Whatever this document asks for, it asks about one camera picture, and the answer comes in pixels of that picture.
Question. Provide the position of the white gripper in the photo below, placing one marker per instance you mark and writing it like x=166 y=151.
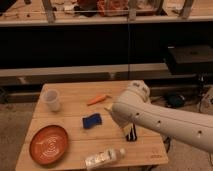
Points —
x=117 y=119

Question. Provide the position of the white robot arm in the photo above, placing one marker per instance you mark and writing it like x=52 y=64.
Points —
x=133 y=106

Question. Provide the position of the black striped rectangular case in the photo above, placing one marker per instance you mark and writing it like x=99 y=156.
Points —
x=130 y=132

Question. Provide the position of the orange carrot toy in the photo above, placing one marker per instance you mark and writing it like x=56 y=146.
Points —
x=98 y=99

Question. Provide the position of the blue sponge block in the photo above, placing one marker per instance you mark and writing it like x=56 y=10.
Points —
x=91 y=121

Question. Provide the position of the clear plastic bottle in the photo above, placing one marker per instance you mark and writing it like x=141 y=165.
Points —
x=104 y=158

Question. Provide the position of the wooden folding table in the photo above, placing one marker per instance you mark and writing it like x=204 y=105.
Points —
x=147 y=150

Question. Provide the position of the translucent plastic cup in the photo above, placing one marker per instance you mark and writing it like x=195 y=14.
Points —
x=51 y=99

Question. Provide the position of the black box on shelf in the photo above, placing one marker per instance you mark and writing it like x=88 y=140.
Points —
x=190 y=59

